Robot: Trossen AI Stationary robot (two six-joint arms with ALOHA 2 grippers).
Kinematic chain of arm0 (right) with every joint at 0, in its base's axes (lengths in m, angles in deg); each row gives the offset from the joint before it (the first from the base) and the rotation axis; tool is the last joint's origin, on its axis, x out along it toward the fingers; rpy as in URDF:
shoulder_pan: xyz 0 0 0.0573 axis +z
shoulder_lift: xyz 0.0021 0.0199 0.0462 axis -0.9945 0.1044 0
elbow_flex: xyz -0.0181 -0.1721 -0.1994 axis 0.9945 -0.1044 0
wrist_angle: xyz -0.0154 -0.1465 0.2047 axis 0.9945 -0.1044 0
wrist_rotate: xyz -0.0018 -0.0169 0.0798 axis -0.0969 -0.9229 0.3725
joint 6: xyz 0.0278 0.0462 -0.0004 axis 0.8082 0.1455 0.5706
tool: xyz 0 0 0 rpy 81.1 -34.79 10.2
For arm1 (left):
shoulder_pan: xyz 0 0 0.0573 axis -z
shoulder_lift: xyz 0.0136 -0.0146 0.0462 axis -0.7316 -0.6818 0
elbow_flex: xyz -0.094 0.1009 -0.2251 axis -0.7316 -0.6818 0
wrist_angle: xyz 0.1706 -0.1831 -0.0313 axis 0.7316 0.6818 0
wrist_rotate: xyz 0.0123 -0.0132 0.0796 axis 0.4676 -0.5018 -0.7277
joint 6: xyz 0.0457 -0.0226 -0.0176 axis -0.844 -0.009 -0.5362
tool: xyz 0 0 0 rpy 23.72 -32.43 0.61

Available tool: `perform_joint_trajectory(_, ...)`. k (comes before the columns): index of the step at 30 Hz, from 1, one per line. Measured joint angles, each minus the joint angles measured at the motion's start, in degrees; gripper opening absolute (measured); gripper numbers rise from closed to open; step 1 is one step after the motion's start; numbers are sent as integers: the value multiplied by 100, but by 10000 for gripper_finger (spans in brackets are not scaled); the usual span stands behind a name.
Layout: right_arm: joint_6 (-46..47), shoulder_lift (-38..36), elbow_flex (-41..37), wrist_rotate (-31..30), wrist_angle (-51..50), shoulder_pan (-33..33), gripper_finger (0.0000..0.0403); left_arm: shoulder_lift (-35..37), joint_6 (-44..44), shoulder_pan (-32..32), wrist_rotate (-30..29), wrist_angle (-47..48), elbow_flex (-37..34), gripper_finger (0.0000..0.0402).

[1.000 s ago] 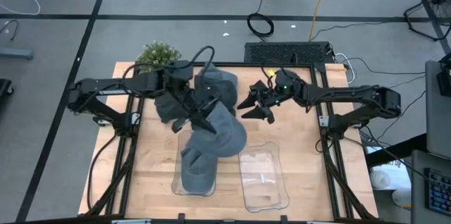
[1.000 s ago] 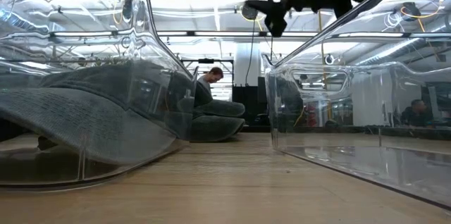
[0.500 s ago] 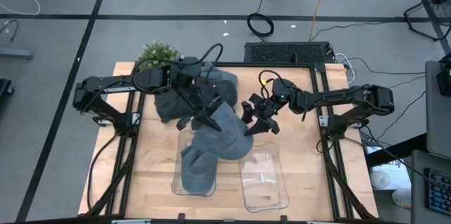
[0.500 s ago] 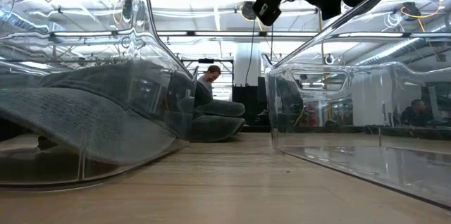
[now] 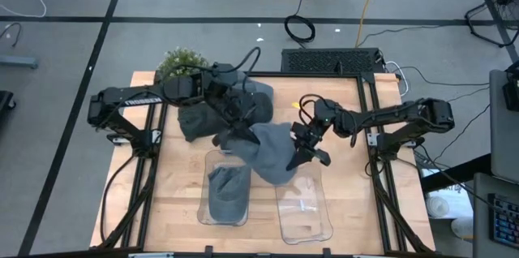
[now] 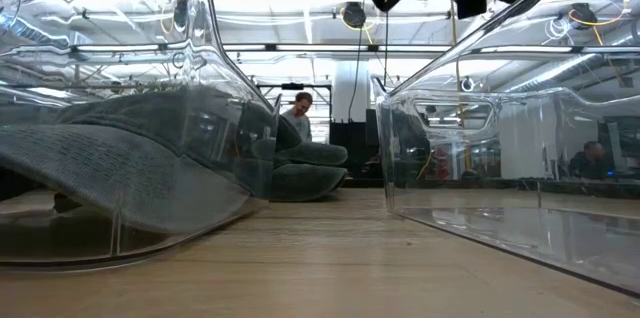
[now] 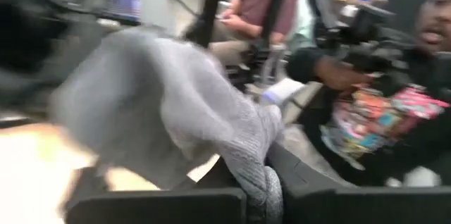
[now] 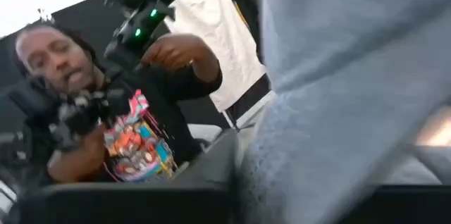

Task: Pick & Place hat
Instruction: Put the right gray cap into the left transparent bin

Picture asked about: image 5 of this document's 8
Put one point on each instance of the white cup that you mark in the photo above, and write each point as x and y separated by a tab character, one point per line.
437	207
462	227

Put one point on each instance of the green potted plant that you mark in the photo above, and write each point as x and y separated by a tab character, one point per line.
178	61

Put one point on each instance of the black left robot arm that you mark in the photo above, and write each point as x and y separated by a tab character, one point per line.
121	101

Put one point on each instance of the black frame clamp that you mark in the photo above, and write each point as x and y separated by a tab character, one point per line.
208	251
327	252

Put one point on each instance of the dark grey baseball cap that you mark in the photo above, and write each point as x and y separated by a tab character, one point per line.
263	110
198	122

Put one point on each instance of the keyboard with colourful keys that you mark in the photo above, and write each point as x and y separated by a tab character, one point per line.
507	221

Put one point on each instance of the black perforated metal box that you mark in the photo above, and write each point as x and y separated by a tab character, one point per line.
324	61

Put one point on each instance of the black floor object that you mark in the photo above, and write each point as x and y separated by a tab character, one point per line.
5	101

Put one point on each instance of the clear plastic bin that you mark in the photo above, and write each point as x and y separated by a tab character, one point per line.
217	156
304	217

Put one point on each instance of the white arm base bracket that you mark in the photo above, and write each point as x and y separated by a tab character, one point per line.
372	139

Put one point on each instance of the grey desk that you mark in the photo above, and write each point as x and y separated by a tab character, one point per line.
504	144
482	217

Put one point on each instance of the black aluminium table frame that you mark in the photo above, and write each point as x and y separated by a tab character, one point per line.
324	74

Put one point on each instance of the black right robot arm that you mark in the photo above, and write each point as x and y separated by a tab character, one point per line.
397	118

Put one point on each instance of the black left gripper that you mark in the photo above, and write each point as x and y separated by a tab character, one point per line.
239	110

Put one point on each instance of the black desk device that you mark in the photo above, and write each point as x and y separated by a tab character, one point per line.
513	91

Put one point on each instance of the black beam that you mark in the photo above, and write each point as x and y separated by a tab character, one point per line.
454	173

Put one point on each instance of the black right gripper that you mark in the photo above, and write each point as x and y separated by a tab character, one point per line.
308	136

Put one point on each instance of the grey metal bar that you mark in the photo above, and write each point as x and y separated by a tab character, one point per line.
18	62

